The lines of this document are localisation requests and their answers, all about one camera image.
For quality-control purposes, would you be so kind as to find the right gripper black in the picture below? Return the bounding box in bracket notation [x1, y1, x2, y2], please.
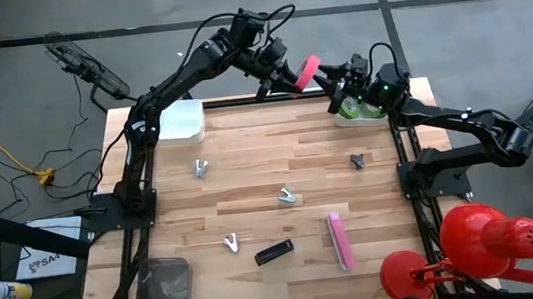
[319, 57, 384, 117]

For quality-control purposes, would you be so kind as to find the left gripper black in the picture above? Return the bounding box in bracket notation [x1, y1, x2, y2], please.
[234, 39, 306, 105]

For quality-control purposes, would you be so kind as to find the green tape roll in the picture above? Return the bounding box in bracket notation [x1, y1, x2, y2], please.
[338, 94, 364, 121]
[360, 98, 388, 120]

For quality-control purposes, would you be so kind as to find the pink tape roll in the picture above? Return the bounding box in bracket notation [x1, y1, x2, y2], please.
[290, 53, 325, 93]

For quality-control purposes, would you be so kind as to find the black staple remover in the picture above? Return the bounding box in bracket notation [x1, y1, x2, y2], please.
[349, 151, 367, 171]

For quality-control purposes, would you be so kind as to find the silver grey staple remover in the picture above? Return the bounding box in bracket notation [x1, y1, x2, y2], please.
[191, 158, 212, 180]

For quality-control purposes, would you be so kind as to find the pink stapler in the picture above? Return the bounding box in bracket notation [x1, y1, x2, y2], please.
[325, 209, 358, 274]

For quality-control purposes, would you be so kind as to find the pale lilac staple remover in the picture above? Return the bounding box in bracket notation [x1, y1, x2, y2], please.
[222, 231, 242, 255]

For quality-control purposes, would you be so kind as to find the black stapler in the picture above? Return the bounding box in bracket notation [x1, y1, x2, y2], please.
[252, 238, 297, 268]

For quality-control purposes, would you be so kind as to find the green and white bowl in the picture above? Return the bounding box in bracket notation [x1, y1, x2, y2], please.
[330, 90, 390, 132]

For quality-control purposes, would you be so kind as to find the white bin with staple removers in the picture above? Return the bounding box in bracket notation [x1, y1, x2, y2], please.
[155, 97, 209, 149]

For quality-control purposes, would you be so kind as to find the black floor fan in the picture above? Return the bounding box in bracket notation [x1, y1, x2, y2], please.
[41, 23, 135, 120]

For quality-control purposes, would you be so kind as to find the red desk lamp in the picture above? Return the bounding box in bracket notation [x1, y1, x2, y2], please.
[373, 196, 533, 299]

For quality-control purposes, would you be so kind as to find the grey translucent bin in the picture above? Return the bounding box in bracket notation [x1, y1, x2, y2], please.
[123, 253, 197, 299]

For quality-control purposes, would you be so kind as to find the white paper sign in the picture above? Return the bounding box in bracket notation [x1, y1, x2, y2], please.
[8, 214, 89, 283]

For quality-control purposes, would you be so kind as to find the black slanted beam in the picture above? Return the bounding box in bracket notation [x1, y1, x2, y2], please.
[0, 197, 94, 269]

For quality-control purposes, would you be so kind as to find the white yellow spray can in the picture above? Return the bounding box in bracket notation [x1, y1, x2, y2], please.
[0, 276, 35, 299]

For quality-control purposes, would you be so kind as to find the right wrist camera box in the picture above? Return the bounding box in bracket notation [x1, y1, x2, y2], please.
[348, 51, 372, 80]

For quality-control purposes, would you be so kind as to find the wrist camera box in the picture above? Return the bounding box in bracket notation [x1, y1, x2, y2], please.
[348, 51, 372, 80]
[261, 35, 291, 65]

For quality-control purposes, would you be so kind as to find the black aluminium table frame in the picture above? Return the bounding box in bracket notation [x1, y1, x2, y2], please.
[55, 71, 471, 299]

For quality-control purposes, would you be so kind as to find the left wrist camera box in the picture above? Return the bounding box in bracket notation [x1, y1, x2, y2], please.
[261, 35, 291, 65]

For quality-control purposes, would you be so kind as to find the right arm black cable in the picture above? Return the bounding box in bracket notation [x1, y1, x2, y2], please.
[366, 39, 403, 81]

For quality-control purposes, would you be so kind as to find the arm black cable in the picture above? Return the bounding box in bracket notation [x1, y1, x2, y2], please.
[170, 2, 303, 80]
[366, 39, 403, 81]

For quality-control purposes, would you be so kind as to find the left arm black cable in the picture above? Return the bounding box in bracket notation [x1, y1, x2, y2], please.
[170, 2, 303, 80]

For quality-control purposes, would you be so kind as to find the black floor cable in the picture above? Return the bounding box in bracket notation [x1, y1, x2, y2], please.
[0, 72, 110, 211]

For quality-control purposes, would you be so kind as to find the black cable bundle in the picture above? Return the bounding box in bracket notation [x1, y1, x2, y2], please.
[74, 227, 157, 299]

